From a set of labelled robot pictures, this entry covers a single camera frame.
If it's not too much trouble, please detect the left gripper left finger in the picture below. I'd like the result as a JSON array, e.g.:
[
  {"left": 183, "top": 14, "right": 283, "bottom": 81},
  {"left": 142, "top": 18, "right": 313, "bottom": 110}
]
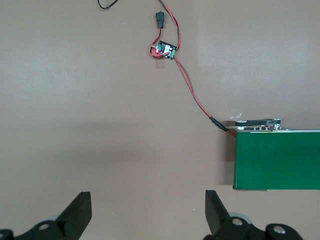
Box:
[{"left": 0, "top": 191, "right": 93, "bottom": 240}]

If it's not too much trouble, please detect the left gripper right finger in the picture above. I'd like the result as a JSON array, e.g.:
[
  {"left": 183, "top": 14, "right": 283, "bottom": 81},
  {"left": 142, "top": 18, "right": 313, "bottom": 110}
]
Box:
[{"left": 203, "top": 190, "right": 303, "bottom": 240}]

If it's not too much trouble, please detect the green conveyor belt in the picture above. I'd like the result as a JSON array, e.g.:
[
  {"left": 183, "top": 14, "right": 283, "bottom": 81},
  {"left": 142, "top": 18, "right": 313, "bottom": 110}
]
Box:
[{"left": 231, "top": 117, "right": 320, "bottom": 192}]

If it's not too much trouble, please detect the small green circuit board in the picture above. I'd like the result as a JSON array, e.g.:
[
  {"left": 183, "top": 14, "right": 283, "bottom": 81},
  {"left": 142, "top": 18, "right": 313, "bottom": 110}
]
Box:
[{"left": 154, "top": 39, "right": 178, "bottom": 62}]

